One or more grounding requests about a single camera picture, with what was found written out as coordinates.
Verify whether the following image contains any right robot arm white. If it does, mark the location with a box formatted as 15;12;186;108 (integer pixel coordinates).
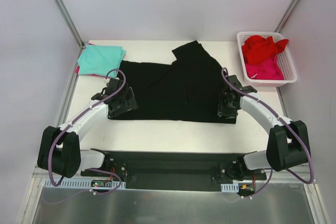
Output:
217;75;312;179

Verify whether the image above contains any magenta t-shirt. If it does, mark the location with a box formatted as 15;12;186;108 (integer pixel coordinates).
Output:
245;56;284;80

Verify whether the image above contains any folded teal t-shirt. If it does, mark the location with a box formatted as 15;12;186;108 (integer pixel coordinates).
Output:
76;44;126;76

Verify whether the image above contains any aluminium frame post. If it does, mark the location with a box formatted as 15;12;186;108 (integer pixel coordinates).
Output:
273;0;301;34
54;0;85;49

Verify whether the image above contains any left aluminium frame post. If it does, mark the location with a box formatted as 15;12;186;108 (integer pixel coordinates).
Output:
54;0;85;49

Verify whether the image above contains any folded pink t-shirt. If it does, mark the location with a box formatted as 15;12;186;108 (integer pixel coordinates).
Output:
77;45;114;76

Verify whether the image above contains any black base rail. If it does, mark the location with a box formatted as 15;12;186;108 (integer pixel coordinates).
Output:
50;150;289;192

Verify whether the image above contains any right aluminium frame post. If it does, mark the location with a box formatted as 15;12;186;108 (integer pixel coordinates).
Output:
273;0;301;34

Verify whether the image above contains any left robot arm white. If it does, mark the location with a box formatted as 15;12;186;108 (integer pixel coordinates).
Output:
37;78;138;178

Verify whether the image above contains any black t-shirt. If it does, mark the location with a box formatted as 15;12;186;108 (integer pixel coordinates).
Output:
116;41;236;124

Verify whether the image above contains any red t-shirt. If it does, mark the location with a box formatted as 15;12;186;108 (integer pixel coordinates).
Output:
242;35;289;65

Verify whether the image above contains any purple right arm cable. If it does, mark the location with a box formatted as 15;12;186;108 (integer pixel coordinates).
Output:
221;67;316;196

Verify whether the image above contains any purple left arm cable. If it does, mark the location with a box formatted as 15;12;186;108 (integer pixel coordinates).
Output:
48;68;128;187

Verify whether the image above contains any white plastic basket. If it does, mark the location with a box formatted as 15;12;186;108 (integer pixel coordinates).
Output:
237;31;297;87

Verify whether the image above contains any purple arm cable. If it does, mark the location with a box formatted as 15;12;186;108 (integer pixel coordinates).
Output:
221;67;316;196
48;68;128;187

